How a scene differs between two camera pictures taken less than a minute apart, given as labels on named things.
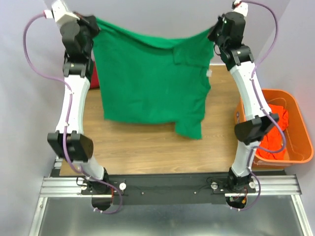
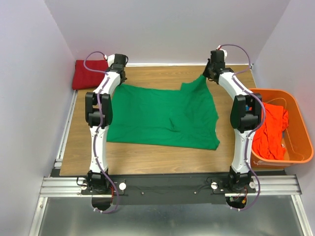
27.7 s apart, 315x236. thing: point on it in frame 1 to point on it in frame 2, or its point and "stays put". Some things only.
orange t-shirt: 273,138 stays put
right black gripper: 211,33 to 204,73
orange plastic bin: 299,147 stays put
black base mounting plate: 213,188 stays put
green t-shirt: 146,80 to 184,117
